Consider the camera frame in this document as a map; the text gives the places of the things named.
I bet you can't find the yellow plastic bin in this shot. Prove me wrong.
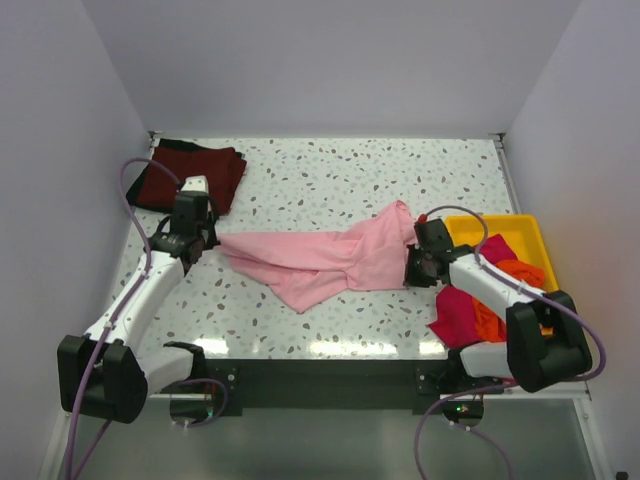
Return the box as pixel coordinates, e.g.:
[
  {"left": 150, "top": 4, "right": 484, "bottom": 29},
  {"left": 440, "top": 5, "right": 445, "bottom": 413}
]
[{"left": 445, "top": 214, "right": 559, "bottom": 292}]

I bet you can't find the pink t shirt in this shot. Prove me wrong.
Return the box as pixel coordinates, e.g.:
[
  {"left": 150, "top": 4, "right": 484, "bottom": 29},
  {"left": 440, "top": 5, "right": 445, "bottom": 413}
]
[{"left": 221, "top": 200, "right": 416, "bottom": 313}]

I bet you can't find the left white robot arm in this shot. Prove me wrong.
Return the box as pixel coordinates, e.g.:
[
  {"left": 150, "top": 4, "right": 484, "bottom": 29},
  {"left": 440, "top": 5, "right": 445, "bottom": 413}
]
[{"left": 57, "top": 181, "right": 219, "bottom": 424}]

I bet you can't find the folded dark red t shirt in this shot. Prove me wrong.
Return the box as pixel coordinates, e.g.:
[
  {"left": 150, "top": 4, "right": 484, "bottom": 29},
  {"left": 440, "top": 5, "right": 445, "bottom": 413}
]
[{"left": 134, "top": 145, "right": 248, "bottom": 217}]

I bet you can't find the magenta t shirt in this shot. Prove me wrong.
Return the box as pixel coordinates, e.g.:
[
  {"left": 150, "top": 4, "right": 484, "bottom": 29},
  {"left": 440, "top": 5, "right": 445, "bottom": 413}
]
[{"left": 427, "top": 233, "right": 519, "bottom": 349}]

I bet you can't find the folded black t shirt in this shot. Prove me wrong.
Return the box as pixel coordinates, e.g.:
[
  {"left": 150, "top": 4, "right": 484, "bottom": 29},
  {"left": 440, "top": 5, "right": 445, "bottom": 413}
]
[{"left": 123, "top": 138, "right": 247, "bottom": 218}]

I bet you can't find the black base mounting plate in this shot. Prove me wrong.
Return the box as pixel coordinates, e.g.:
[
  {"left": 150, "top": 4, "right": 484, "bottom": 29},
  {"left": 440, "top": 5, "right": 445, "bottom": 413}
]
[{"left": 168, "top": 357, "right": 506, "bottom": 419}]

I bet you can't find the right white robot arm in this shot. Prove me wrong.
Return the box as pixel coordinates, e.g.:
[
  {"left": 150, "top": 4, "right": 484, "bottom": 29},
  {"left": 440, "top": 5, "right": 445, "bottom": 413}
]
[{"left": 405, "top": 217, "right": 593, "bottom": 393}]

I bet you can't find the orange t shirt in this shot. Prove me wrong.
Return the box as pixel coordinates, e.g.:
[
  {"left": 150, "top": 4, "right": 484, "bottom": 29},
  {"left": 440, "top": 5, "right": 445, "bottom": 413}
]
[{"left": 472, "top": 259, "right": 545, "bottom": 343}]

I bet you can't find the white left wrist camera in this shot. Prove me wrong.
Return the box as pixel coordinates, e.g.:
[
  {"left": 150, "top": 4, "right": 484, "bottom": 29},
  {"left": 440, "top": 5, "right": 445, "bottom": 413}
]
[{"left": 180, "top": 175, "right": 209, "bottom": 194}]

